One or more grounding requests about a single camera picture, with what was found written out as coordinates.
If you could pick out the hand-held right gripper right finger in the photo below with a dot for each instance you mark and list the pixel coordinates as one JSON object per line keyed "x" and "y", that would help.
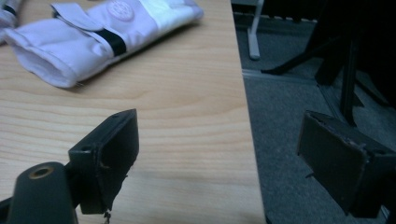
{"x": 339, "y": 161}

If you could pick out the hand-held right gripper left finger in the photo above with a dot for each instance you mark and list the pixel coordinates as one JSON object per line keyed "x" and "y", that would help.
{"x": 106, "y": 161}

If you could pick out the black tripod stand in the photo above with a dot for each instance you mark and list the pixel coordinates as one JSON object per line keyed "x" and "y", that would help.
{"x": 348, "y": 62}

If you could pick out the white metal stand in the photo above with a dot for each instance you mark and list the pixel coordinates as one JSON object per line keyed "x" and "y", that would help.
{"x": 254, "y": 37}

